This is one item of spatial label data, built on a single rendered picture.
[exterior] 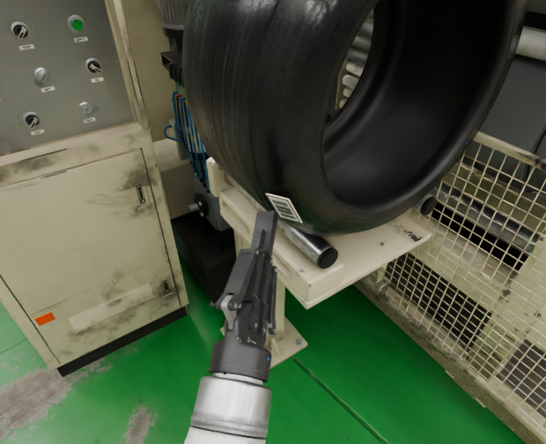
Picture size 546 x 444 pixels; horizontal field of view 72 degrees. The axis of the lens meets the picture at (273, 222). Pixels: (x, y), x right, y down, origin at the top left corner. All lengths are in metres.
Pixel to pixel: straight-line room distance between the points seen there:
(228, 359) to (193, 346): 1.20
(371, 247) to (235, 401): 0.52
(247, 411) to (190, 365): 1.17
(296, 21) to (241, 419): 0.43
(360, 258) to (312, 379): 0.82
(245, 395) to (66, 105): 0.91
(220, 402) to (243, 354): 0.06
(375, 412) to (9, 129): 1.43
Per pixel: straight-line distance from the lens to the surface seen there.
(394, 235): 0.92
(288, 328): 1.67
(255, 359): 0.48
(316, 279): 0.71
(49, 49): 1.12
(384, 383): 1.61
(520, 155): 0.95
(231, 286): 0.49
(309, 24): 0.45
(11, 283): 1.36
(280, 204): 0.54
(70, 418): 1.67
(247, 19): 0.48
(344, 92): 1.23
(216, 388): 0.47
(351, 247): 0.86
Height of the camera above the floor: 1.39
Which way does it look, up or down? 40 degrees down
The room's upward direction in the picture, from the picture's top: straight up
